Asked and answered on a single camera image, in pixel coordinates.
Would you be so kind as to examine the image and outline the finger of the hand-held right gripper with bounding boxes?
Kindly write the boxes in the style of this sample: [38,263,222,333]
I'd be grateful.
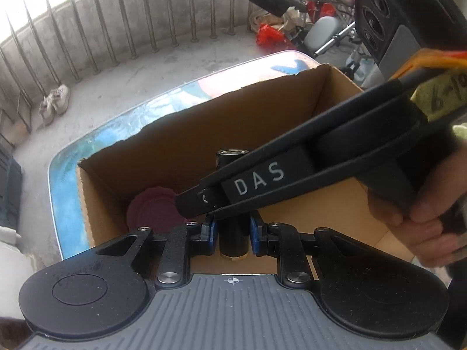
[175,126,323,220]

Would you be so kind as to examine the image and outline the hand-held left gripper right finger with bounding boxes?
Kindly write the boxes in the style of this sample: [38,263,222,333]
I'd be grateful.
[250,213,362,288]

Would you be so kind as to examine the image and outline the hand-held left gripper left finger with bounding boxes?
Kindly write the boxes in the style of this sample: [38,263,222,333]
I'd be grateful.
[95,213,219,288]

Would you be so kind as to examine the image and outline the black cylindrical bottle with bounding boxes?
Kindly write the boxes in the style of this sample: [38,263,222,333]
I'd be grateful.
[215,149,250,262]

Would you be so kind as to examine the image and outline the brown cardboard box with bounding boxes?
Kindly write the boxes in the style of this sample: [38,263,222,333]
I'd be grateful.
[76,64,420,276]

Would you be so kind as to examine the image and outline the person's right hand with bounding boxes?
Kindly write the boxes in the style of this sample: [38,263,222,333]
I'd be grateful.
[367,146,467,274]

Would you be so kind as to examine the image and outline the mauve round lid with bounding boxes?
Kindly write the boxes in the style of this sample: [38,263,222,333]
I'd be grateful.
[126,187,185,232]

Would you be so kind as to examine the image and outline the clear plastic bottle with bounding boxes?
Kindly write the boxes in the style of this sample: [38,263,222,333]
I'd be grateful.
[346,58,377,85]

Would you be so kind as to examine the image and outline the grey padded seat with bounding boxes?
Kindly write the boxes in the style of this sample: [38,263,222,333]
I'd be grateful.
[304,17,356,58]

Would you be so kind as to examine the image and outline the sea-creature printed tablecloth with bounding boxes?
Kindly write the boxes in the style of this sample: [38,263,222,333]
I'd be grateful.
[47,49,325,261]

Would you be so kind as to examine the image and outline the red plastic part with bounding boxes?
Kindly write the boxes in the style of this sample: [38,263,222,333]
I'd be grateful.
[306,0,335,19]

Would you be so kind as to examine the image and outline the red plastic bag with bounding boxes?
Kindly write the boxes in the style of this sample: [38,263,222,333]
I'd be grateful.
[255,24,287,46]

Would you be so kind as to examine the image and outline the beige cloth bag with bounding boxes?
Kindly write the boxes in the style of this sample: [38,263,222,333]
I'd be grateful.
[250,7,303,34]

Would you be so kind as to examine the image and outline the metal balcony railing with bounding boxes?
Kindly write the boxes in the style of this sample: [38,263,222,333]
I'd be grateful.
[0,0,329,154]

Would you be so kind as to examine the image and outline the white shoe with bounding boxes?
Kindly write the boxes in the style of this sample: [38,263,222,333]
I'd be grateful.
[51,85,71,113]
[38,95,56,125]

